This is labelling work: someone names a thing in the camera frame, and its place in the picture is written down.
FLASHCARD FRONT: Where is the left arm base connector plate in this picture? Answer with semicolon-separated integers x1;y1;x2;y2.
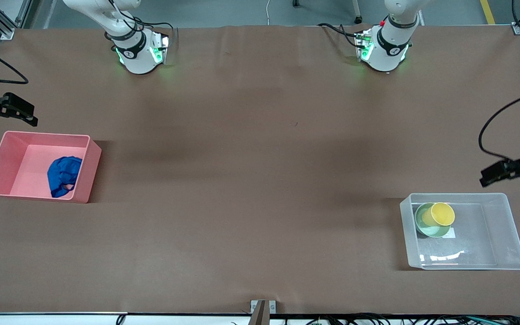
354;29;375;62

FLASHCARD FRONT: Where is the clear plastic box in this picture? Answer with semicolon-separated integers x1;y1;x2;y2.
399;192;520;271

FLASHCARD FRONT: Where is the black cable bundle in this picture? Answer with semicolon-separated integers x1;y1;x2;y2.
283;313;520;325

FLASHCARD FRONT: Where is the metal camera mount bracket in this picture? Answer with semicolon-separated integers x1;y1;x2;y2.
250;299;277;325

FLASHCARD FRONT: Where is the pink plastic box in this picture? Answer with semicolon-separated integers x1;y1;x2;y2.
0;131;102;204

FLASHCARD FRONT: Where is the brown table mat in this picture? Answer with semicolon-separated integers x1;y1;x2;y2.
0;24;520;315

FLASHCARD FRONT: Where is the black base cable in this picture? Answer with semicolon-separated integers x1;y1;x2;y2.
317;22;361;38

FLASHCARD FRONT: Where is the yellow plastic cup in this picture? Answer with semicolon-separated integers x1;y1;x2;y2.
421;202;456;228

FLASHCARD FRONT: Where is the right arm base connector plate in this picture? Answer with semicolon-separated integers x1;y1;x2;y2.
150;31;171;65

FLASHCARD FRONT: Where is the blue cloth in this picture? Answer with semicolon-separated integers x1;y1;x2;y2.
46;156;84;199

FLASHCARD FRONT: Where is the pale green bowl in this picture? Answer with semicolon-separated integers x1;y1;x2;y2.
415;202;453;239

